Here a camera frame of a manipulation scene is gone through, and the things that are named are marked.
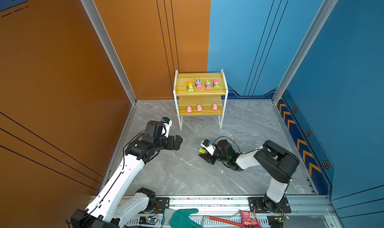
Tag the pink snack bag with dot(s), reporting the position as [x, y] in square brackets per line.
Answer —
[249, 220]

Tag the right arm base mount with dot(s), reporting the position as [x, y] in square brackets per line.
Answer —
[265, 205]

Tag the green truck pink tank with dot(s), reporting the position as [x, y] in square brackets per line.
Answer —
[216, 84]

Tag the pink green toy car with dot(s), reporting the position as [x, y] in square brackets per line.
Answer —
[208, 85]

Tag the red handled tool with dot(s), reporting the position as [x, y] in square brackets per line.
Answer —
[217, 219]

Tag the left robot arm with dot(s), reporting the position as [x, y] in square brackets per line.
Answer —
[104, 210]

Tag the yellow wooden two-tier shelf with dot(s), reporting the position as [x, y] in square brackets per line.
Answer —
[203, 97]

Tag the green circuit board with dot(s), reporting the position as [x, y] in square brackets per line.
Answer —
[148, 221]

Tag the small board right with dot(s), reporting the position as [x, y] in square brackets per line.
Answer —
[282, 218]

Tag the green rubber glove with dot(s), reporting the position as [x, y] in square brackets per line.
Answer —
[180, 218]

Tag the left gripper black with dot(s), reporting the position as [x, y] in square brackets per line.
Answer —
[171, 146]

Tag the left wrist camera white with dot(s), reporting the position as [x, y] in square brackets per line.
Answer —
[166, 124]

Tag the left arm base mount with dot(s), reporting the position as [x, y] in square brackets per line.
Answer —
[158, 203]

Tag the pink grey toy truck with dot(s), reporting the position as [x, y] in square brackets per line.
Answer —
[198, 84]

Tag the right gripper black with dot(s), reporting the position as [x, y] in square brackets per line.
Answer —
[208, 158]

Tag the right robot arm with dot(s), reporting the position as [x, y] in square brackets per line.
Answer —
[280, 163]

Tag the aluminium rail frame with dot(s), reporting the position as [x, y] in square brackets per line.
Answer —
[226, 205]

